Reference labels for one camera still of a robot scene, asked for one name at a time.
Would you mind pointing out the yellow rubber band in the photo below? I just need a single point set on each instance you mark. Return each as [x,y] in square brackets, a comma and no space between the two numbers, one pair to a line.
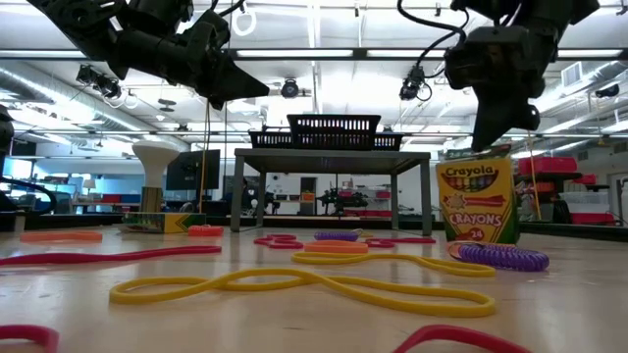
[319,279]
[295,258]

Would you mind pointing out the black computer monitor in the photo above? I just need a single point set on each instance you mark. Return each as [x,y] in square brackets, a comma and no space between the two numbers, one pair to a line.
[189,169]

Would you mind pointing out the large red storage bin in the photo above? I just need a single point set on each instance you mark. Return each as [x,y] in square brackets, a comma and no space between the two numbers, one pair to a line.
[549,166]

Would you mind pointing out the red rubber band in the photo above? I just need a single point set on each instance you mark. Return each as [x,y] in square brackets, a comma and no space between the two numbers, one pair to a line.
[98,257]
[451,331]
[412,240]
[260,241]

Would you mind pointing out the round black overhead camera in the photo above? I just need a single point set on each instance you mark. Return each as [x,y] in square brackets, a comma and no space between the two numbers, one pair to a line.
[290,88]

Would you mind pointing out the small red storage bin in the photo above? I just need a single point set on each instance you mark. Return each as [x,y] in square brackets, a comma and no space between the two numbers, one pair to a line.
[591,218]

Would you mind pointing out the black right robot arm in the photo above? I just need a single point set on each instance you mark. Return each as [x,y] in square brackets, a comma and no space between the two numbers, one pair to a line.
[539,12]

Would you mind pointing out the purple coil wristband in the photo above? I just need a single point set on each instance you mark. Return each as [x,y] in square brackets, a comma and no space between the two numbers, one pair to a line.
[336,236]
[505,258]

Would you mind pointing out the black overhead beam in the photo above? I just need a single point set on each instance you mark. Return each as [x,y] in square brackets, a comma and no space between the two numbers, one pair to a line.
[360,54]

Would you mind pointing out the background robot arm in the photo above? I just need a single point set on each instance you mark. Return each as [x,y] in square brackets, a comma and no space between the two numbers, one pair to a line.
[338,200]

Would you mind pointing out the grey metal riser shelf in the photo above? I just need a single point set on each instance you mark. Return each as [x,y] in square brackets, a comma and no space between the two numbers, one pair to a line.
[333,159]

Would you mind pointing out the black mesh basket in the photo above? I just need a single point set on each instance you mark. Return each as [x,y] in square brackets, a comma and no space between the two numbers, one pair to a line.
[390,142]
[270,140]
[333,132]

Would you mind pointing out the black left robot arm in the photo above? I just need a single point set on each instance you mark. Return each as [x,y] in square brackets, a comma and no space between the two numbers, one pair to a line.
[73,24]

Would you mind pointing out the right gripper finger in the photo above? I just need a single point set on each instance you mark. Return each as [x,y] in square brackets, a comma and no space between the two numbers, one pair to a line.
[495,120]

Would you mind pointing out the white storage bin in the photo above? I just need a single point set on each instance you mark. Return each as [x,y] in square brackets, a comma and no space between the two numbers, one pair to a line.
[584,202]

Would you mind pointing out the white dome table lamp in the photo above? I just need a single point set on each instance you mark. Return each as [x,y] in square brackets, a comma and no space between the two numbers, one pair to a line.
[156,157]

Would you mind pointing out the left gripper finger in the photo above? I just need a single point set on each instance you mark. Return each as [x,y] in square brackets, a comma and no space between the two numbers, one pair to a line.
[233,95]
[225,76]

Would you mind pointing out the red coil wristband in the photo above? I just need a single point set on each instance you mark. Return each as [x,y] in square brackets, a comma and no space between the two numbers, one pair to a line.
[206,231]

